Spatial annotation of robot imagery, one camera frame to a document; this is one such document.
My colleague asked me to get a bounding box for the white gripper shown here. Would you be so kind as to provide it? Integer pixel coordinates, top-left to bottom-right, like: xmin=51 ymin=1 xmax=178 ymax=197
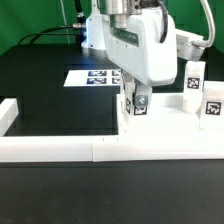
xmin=102 ymin=9 xmax=177 ymax=108

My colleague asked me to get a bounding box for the white square tabletop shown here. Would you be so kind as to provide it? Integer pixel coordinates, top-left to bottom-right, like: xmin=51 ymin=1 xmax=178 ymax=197
xmin=117 ymin=93 xmax=219 ymax=136

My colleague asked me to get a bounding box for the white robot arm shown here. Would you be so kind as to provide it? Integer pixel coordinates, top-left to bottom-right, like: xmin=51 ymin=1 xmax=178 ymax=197
xmin=82 ymin=0 xmax=177 ymax=108

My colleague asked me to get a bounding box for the white sheet with AprilTags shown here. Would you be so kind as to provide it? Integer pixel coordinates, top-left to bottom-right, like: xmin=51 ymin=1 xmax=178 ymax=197
xmin=64 ymin=69 xmax=121 ymax=87

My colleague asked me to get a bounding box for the white U-shaped obstacle fence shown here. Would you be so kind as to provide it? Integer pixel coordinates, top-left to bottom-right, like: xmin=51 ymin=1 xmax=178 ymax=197
xmin=0 ymin=98 xmax=224 ymax=163

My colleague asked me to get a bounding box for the white camera cable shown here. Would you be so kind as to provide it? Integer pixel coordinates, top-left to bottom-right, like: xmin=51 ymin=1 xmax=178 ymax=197
xmin=191 ymin=0 xmax=217 ymax=48

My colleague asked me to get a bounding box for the black cable bundle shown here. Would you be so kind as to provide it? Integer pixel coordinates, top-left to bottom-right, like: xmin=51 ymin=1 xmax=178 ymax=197
xmin=17 ymin=0 xmax=88 ymax=46

